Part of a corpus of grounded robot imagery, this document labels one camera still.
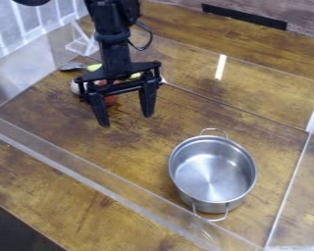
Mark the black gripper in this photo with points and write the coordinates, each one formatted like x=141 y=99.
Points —
x=141 y=77

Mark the red and white toy mushroom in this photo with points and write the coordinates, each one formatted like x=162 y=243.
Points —
x=110 y=99

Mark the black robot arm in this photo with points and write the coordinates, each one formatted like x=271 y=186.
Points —
x=114 y=16

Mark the yellow-handled spoon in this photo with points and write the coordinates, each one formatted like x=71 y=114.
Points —
x=77 y=66

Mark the clear acrylic triangle bracket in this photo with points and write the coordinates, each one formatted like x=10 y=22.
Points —
x=83 y=44

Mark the silver pot with handles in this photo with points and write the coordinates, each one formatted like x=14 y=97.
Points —
x=214 y=173

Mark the clear acrylic enclosure wall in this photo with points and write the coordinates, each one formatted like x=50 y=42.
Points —
x=201 y=231

